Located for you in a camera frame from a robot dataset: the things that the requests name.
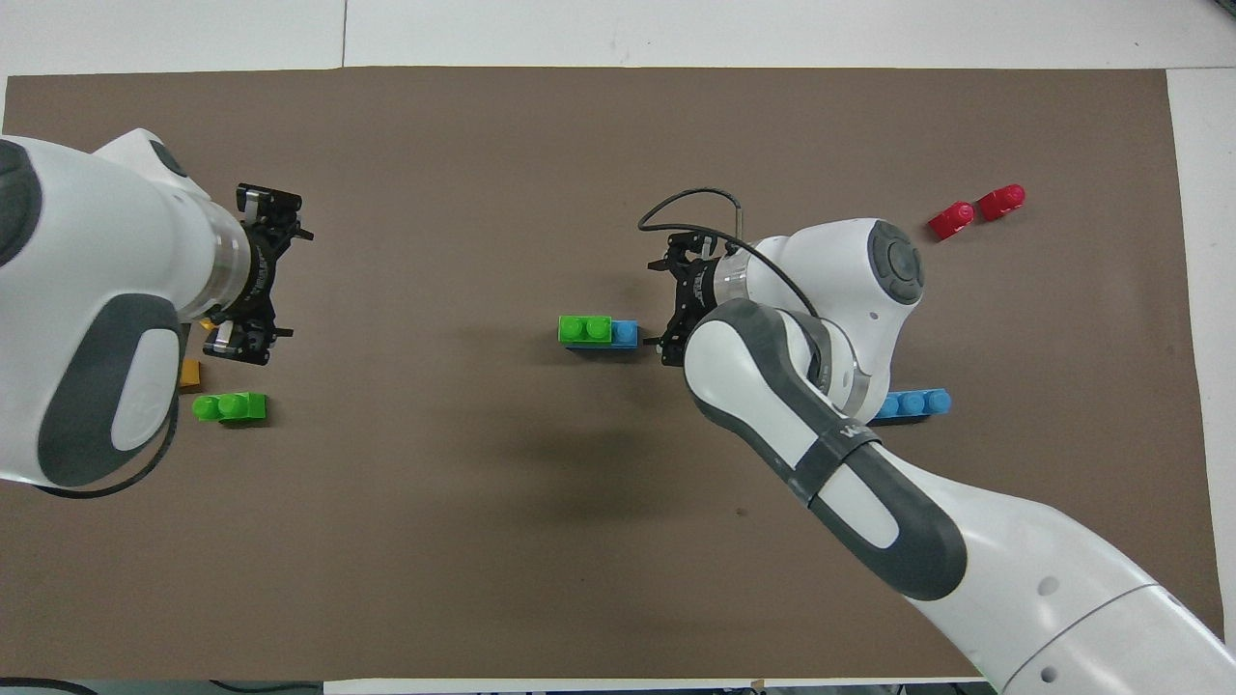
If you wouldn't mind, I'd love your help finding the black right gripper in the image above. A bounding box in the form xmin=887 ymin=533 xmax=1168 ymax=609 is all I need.
xmin=644 ymin=232 xmax=725 ymax=368

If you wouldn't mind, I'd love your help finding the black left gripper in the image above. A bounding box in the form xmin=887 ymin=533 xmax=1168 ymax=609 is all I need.
xmin=205 ymin=183 xmax=315 ymax=366

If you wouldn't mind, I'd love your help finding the blue three-stud brick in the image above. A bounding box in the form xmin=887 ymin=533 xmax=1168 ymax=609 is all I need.
xmin=872 ymin=388 xmax=953 ymax=423
xmin=565 ymin=320 xmax=639 ymax=354

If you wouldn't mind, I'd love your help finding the red one-stud brick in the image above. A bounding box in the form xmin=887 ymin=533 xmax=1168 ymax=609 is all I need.
xmin=928 ymin=202 xmax=976 ymax=242
xmin=977 ymin=184 xmax=1026 ymax=221

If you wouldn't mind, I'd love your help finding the brown paper mat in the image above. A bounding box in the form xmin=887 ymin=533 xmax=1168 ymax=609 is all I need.
xmin=0 ymin=66 xmax=1229 ymax=681

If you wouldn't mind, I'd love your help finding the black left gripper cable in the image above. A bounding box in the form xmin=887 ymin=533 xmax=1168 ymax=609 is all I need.
xmin=34 ymin=386 xmax=184 ymax=500

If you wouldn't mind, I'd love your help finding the black cable at table edge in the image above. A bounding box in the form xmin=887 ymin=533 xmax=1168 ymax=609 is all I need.
xmin=208 ymin=679 xmax=324 ymax=694

